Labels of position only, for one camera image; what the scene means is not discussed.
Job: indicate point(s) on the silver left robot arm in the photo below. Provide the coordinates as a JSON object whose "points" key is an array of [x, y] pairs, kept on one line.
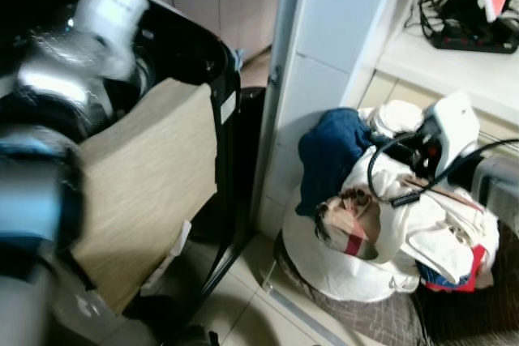
{"points": [[36, 192]]}

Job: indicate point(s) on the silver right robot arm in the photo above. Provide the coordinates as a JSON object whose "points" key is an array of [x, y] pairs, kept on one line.
{"points": [[499, 188]]}

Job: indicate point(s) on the beige garment with red stripe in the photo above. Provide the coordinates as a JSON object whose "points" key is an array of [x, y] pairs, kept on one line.
{"points": [[361, 216]]}

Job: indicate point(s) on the dark blue garment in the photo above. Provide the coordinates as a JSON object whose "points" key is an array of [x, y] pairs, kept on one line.
{"points": [[328, 155]]}

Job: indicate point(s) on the black power strip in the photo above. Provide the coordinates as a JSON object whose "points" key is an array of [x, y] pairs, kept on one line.
{"points": [[470, 40]]}

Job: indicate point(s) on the red and blue garment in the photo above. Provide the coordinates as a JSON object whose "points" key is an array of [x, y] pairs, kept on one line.
{"points": [[474, 269]]}

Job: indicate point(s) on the white garment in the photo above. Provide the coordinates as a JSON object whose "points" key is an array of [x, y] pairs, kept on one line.
{"points": [[340, 269]]}

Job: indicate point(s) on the white shelf unit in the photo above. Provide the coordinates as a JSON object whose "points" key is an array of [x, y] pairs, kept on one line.
{"points": [[332, 22]]}

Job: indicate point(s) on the brown checkered laundry basket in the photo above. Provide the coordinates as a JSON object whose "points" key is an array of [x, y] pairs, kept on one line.
{"points": [[373, 322]]}

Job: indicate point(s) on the light wooden cabinet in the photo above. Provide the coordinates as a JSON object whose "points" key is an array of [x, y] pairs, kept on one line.
{"points": [[219, 2]]}

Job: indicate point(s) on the beige woven washer cover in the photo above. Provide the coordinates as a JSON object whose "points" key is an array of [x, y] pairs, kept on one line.
{"points": [[146, 176]]}

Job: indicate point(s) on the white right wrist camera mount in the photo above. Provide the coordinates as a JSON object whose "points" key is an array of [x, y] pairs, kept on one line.
{"points": [[454, 123]]}

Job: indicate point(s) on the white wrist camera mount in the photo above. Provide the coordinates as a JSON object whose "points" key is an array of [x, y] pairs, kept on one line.
{"points": [[113, 10], [454, 123]]}

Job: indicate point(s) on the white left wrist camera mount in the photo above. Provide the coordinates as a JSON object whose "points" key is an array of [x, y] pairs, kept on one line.
{"points": [[113, 10]]}

